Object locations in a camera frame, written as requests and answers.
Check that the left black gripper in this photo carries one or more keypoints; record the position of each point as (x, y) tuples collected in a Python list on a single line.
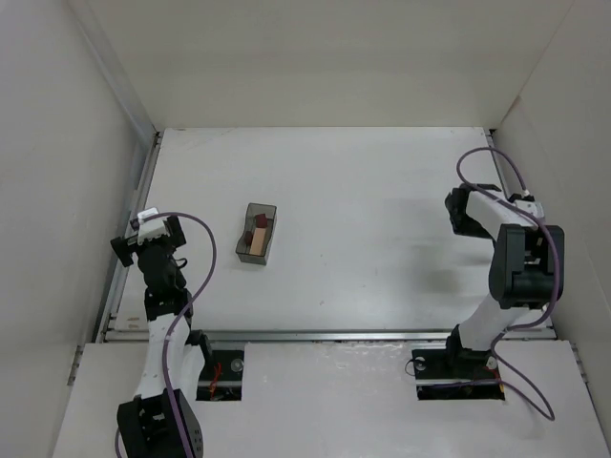
[(126, 246)]

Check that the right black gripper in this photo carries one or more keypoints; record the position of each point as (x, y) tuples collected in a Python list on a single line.
[(458, 210)]

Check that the natural long wood block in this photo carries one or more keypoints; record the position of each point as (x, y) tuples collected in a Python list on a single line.
[(258, 242)]

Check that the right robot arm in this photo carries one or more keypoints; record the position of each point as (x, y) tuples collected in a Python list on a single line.
[(527, 263)]

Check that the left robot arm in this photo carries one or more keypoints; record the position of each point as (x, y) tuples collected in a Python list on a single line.
[(159, 421)]

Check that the dark red cube block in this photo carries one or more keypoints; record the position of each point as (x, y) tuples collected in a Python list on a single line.
[(261, 221)]

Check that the aluminium left rail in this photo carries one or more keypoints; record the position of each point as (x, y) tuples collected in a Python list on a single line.
[(117, 272)]

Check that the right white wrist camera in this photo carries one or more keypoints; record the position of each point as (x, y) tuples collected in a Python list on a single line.
[(527, 202)]

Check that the aluminium front rail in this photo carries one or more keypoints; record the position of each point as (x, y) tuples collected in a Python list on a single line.
[(537, 334)]

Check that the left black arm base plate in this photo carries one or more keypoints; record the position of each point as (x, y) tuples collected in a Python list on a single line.
[(221, 378)]

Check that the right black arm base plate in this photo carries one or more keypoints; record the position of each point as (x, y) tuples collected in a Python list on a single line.
[(442, 377)]

